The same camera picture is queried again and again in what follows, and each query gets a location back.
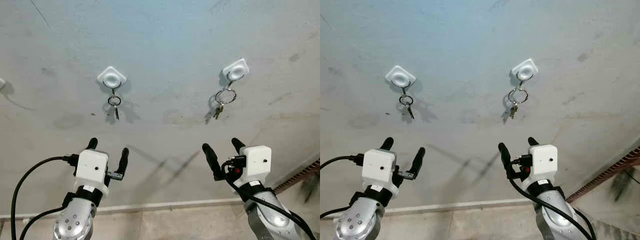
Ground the thick black left camera cable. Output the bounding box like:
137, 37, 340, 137
320, 154, 366, 168
10, 154, 80, 240

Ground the brown ribbed floor rail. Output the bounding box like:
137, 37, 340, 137
274, 159, 321, 196
567, 146, 640, 203

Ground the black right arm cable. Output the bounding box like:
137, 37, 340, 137
221, 159, 318, 240
507, 159, 598, 240

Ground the small key ring with key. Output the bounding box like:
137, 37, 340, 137
107, 89, 122, 121
398, 89, 416, 121

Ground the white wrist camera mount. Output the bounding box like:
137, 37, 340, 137
527, 144, 559, 187
361, 149, 401, 196
239, 145, 272, 188
74, 149, 110, 196

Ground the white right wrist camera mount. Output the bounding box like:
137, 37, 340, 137
527, 144, 559, 187
239, 145, 272, 188

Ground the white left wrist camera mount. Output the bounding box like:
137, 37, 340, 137
361, 149, 401, 196
74, 149, 110, 196

